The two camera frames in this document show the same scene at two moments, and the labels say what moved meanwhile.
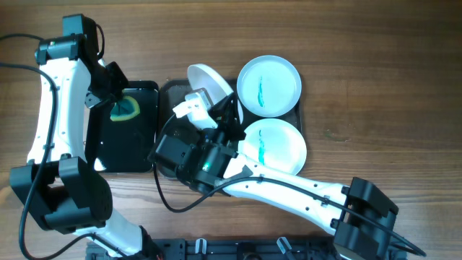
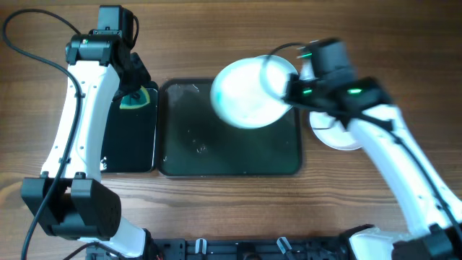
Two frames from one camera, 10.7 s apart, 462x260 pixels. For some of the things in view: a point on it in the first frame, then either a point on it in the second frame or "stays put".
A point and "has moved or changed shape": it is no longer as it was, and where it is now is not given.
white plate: [269, 86] has moved or changed shape
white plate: [203, 77] -> [332, 131]
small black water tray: [126, 146] stays put
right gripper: [229, 121] -> [293, 86]
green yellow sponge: [125, 108] -> [128, 101]
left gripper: [120, 83] -> [140, 75]
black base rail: [227, 248] stays put
